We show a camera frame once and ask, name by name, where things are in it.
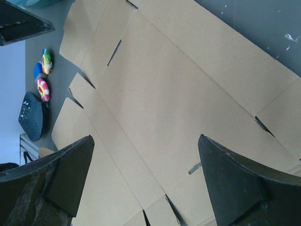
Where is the dark blue patterned pouch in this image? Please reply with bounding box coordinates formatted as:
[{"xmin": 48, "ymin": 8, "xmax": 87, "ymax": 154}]
[{"xmin": 18, "ymin": 91, "xmax": 50, "ymax": 142}]

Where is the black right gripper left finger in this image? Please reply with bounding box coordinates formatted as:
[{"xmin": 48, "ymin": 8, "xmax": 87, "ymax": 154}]
[{"xmin": 0, "ymin": 136, "xmax": 95, "ymax": 226}]

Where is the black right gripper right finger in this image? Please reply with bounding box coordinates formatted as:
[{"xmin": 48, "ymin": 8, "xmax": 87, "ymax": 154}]
[{"xmin": 198, "ymin": 135, "xmax": 301, "ymax": 226}]

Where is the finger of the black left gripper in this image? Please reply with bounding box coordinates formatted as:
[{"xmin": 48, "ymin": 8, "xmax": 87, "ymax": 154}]
[{"xmin": 0, "ymin": 0, "xmax": 55, "ymax": 46}]

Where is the green yellow plush flower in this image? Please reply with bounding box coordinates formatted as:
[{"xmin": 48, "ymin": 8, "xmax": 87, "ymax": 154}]
[{"xmin": 41, "ymin": 48, "xmax": 52, "ymax": 74}]

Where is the pink plush flower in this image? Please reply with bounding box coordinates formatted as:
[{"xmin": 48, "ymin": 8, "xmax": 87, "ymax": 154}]
[{"xmin": 37, "ymin": 79, "xmax": 51, "ymax": 102}]

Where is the brown cardboard box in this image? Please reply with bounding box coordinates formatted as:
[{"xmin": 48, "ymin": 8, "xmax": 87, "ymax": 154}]
[{"xmin": 52, "ymin": 0, "xmax": 301, "ymax": 226}]

